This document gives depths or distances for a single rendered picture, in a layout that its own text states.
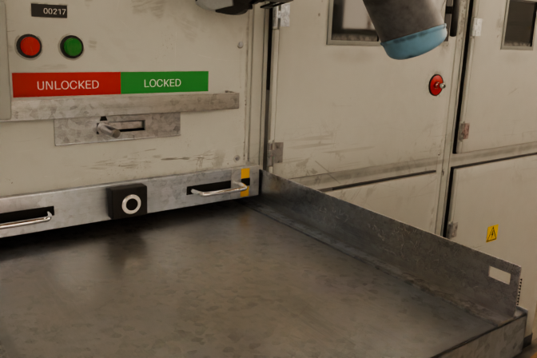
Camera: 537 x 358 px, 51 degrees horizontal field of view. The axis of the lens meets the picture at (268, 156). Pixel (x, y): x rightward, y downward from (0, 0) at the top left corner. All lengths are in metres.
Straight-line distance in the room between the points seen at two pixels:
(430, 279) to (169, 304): 0.36
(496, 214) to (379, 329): 1.38
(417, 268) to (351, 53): 0.68
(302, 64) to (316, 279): 0.61
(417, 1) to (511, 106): 1.20
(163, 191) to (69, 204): 0.16
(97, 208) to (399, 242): 0.47
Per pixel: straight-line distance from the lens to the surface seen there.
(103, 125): 0.92
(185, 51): 0.98
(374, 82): 1.44
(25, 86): 0.89
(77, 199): 0.93
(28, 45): 0.88
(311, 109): 1.31
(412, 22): 0.80
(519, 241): 2.21
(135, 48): 0.94
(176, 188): 0.99
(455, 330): 0.72
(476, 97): 1.79
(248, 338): 0.65
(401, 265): 0.86
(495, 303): 0.78
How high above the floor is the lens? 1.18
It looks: 13 degrees down
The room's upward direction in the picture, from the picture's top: 2 degrees clockwise
